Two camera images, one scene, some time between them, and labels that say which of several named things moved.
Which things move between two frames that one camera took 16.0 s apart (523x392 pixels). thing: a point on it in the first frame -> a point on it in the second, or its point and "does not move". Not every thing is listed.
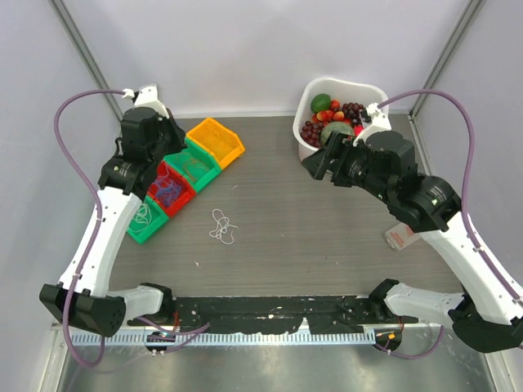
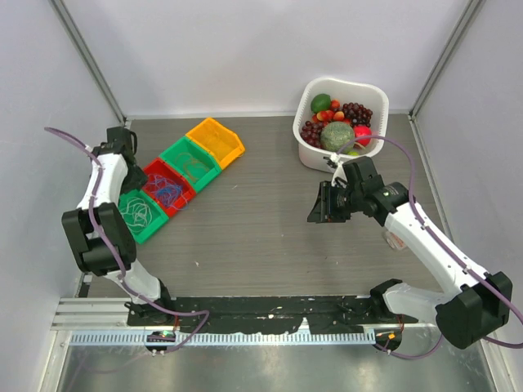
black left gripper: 177,132 -> 136,182
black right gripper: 340,147 -> 324,211
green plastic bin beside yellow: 195,163 does not move
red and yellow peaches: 333,114 does not move
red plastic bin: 170,190 does not move
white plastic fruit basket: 344,91 does not move
